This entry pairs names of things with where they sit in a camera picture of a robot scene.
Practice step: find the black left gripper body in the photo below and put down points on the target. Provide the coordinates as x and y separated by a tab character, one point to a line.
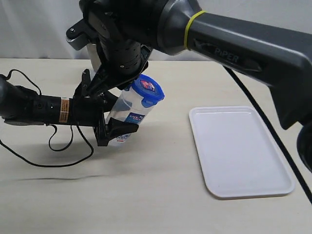
90	111

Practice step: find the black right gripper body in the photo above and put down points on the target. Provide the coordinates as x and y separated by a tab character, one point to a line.
122	59

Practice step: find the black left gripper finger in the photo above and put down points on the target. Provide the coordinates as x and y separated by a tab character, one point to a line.
116	128

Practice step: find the stainless steel cup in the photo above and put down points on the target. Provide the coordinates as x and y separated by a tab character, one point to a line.
93	56

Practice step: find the clear plastic tall container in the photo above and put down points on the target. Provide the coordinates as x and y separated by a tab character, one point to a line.
128	107

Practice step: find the blue plastic lid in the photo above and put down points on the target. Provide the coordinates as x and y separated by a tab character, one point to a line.
149	90

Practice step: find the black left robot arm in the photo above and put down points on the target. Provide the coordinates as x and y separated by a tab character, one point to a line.
21	106

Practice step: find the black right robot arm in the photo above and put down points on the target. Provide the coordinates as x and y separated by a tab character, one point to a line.
125	32

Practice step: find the white curtain backdrop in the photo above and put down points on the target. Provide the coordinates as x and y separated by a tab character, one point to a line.
35	29

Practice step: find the white plastic tray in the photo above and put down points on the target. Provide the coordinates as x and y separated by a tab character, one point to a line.
237	156

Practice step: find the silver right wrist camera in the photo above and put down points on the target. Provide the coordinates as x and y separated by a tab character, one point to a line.
78	42

